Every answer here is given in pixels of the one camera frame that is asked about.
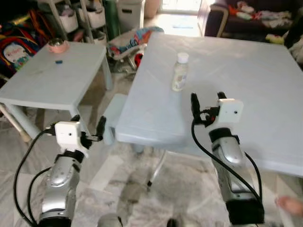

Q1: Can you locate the yellow-green soft toy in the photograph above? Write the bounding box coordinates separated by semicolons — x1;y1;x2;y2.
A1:
265;33;285;46

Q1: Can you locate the large pale blue plastic table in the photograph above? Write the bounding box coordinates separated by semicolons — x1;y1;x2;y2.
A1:
115;32;303;178

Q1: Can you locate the short black left arm cable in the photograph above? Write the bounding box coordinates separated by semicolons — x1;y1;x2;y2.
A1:
27;165;53;224

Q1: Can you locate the colourful printed backpack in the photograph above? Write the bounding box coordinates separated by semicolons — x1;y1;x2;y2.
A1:
0;20;51;80

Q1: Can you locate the white-capped pale drink bottle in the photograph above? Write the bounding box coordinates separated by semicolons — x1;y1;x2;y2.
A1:
171;52;190;93

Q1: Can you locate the white plastic bin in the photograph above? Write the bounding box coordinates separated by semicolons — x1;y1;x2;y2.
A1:
116;0;146;34

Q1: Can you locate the light wooden stick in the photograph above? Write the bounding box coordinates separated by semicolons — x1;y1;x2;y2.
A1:
0;103;32;143

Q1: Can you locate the grey robot foot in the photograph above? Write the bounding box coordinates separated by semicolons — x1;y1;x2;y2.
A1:
97;213;125;227

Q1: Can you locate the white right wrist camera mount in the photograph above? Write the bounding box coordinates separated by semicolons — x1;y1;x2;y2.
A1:
217;98;245;126

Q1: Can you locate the pile of clothes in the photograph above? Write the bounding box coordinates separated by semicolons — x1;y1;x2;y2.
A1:
227;1;295;30

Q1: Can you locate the long black arm cable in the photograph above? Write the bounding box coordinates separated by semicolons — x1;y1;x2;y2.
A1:
191;118;262;203
13;127;58;227

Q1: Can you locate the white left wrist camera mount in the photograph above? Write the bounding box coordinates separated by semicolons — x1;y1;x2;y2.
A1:
54;121;90;157

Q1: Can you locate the white storage rack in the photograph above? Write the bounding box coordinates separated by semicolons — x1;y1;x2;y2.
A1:
37;0;107;44

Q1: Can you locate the tall dark green bottle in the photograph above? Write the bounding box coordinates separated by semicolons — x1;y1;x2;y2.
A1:
104;0;120;41

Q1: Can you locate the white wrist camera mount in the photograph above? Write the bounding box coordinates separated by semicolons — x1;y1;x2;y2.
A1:
217;98;245;126
54;121;90;157

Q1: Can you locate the dark purple sofa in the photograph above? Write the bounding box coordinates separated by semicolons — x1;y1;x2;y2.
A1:
204;0;303;39

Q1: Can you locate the long black left arm cable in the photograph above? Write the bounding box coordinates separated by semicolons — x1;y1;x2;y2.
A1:
13;127;58;227

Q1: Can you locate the small pale blue plastic table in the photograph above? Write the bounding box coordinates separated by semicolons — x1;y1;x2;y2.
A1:
0;41;115;142

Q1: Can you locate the pink round bowl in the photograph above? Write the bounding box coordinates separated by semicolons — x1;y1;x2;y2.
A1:
48;38;71;54

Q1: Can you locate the long black right arm cable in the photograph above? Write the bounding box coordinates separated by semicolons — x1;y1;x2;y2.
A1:
191;118;262;203

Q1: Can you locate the short black right arm cable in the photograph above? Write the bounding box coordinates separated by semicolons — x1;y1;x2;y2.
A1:
243;151;264;200

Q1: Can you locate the short black arm cable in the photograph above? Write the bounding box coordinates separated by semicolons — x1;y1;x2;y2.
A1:
243;151;264;200
27;165;53;224

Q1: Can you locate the person's bare foot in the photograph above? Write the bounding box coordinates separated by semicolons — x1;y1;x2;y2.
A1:
275;196;303;218

